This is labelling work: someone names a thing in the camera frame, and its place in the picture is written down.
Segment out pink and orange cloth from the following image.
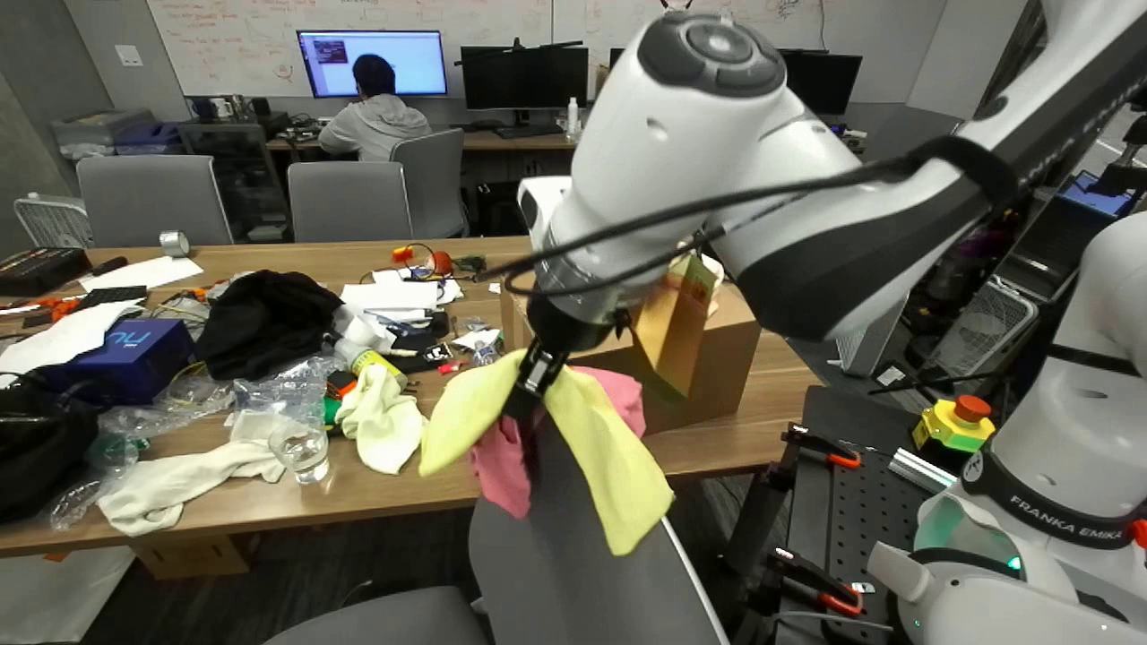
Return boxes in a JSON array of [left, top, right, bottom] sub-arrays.
[[466, 362, 654, 524]]

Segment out yellow red emergency stop button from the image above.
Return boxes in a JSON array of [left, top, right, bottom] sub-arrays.
[[910, 392, 1001, 477]]

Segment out dark computer monitor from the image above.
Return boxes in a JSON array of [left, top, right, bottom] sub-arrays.
[[458, 45, 591, 116], [778, 47, 863, 118]]

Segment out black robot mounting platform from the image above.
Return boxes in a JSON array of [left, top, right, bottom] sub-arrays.
[[714, 384, 973, 645]]

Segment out black clamp orange handle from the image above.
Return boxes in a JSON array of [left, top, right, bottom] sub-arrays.
[[765, 545, 875, 620], [781, 425, 867, 477]]

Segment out long wooden desk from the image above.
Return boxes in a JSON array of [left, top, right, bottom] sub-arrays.
[[263, 121, 585, 163]]

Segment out white paper stack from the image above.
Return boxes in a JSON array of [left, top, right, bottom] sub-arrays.
[[337, 271, 466, 323]]

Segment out grey office chair holding clothes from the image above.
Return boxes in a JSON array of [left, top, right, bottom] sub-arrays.
[[263, 417, 733, 645]]

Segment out white paper sheet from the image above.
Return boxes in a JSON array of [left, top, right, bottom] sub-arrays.
[[76, 254, 208, 299], [0, 299, 145, 377]]

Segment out pale yellow cloth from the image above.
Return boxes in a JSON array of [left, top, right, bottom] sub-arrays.
[[335, 352, 433, 477]]

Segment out black keyboard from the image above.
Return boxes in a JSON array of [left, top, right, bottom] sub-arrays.
[[0, 243, 93, 299]]

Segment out blue box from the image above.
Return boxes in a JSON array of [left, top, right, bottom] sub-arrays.
[[32, 314, 198, 408]]

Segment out lit computer monitor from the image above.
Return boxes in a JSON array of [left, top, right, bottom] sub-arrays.
[[296, 26, 451, 104]]

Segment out white wire rack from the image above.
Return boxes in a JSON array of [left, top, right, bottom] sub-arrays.
[[12, 189, 93, 253]]

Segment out black garment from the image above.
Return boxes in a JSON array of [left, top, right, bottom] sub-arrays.
[[195, 271, 348, 384]]

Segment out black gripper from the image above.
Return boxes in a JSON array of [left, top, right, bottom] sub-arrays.
[[499, 290, 629, 427]]

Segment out orange toy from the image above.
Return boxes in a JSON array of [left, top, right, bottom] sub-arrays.
[[390, 243, 458, 278]]

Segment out open laptop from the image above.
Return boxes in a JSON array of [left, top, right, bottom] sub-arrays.
[[995, 174, 1139, 306]]

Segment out clear plastic bags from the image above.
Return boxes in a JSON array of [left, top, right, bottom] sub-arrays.
[[226, 354, 352, 496]]

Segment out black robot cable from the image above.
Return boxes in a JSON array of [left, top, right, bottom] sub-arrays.
[[499, 132, 1018, 300]]

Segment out black bag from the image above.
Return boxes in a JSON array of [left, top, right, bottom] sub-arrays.
[[0, 377, 103, 527]]

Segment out cream white cloth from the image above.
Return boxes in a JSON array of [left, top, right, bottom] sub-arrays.
[[93, 443, 287, 537]]

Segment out person in grey hoodie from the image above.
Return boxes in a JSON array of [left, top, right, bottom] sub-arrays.
[[317, 50, 433, 164]]

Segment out yellow-green cloth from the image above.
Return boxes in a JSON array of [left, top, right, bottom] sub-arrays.
[[415, 349, 677, 558]]

